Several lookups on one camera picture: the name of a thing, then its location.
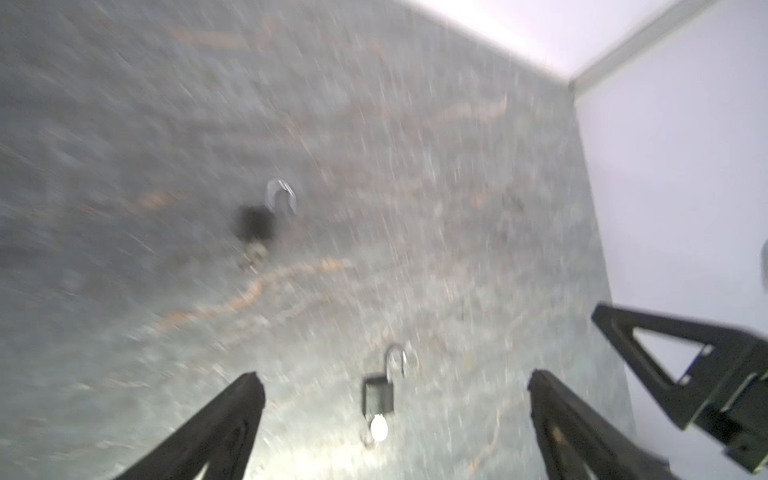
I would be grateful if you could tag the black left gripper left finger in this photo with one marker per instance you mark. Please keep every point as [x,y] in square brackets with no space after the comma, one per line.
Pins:
[217,441]

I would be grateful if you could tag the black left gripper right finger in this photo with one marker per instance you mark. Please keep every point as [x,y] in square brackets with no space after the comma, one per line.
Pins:
[576,442]

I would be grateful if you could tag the black padlock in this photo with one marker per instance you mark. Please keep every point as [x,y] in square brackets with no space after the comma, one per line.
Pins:
[260,222]
[378,390]

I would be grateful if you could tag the aluminium frame post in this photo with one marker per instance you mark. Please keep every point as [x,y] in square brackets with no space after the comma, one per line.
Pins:
[637,41]

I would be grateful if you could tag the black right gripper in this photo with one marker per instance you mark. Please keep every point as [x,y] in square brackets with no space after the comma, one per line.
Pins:
[722,391]

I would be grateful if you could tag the silver key with ring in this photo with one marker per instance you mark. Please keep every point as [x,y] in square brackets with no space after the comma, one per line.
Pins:
[255,253]

